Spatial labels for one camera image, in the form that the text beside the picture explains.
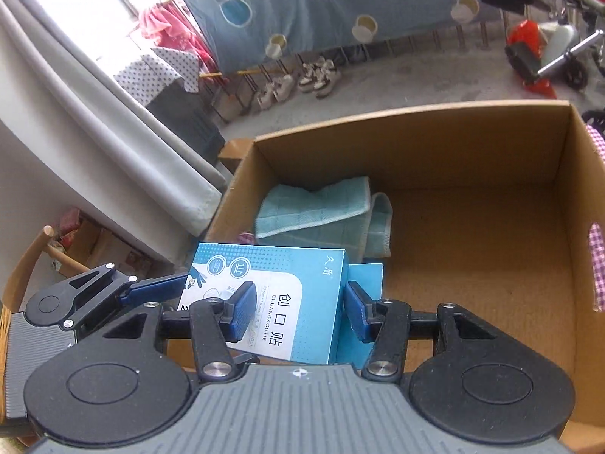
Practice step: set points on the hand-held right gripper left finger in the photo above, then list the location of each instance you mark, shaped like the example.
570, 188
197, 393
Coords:
242, 312

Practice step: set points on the wheelchair leg rest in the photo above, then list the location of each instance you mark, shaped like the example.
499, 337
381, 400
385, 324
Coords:
560, 38

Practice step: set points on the white polka dot cloth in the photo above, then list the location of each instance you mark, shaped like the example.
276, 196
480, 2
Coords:
151, 68

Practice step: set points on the brown carton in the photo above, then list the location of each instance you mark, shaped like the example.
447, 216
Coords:
118, 253

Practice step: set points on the brown cardboard box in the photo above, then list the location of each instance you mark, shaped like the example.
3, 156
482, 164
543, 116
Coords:
472, 246

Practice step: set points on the dark hanging cloth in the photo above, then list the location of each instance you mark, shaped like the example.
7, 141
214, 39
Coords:
189, 123

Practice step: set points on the blue bandage box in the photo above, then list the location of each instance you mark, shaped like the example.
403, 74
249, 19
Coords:
293, 274

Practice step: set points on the red patterned box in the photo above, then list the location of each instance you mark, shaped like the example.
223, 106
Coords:
70, 224

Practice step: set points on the pale grey curtain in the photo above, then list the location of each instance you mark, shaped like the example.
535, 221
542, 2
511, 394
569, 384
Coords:
71, 80

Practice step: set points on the yellow pole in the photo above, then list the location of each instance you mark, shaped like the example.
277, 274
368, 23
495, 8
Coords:
246, 72

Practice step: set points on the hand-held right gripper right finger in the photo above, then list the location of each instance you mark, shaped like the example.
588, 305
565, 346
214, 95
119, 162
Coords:
358, 312

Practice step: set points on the teal folded towel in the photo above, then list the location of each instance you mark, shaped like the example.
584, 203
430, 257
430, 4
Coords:
312, 213

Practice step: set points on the red hanging garment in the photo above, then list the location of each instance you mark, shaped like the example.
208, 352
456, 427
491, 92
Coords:
165, 28

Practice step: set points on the wooden chair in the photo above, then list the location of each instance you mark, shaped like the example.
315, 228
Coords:
28, 265

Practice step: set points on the white and dark sneaker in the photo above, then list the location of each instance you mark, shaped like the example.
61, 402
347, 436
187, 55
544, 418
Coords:
309, 78
327, 78

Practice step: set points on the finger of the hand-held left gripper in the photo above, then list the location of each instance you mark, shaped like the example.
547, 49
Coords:
156, 288

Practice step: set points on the blue sheet with circles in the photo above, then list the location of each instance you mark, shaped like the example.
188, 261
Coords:
293, 33

